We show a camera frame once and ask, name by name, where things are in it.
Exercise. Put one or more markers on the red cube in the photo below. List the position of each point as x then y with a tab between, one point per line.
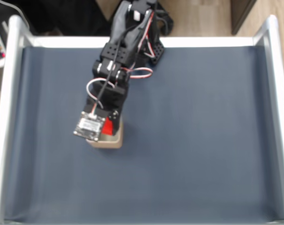
107	127

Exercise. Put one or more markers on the silver metal table frame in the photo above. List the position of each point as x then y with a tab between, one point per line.
276	93

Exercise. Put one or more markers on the dark blue table mat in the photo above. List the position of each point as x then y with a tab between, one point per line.
179	152

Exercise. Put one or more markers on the gold square metal tin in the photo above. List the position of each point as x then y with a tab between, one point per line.
109	145

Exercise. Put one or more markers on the black table clamp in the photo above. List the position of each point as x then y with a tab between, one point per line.
168	23

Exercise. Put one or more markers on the large black bulky object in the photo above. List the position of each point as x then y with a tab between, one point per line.
62	16

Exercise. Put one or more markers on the dark brown cabinet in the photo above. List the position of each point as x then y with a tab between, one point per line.
242	14

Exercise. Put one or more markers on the camera module circuit board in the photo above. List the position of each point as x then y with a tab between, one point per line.
89	127

